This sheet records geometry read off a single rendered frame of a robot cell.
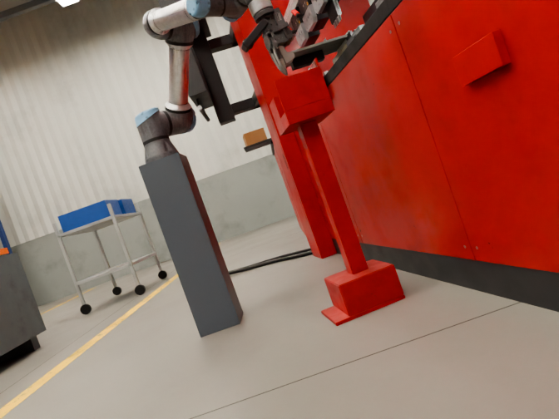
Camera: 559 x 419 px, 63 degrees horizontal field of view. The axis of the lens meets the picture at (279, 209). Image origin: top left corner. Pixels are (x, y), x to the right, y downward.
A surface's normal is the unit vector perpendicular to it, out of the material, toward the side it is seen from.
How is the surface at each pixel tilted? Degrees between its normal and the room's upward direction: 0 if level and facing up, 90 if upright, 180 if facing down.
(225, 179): 90
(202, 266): 90
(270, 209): 90
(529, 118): 90
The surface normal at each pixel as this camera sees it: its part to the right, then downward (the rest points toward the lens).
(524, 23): -0.93, 0.33
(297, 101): 0.14, -0.03
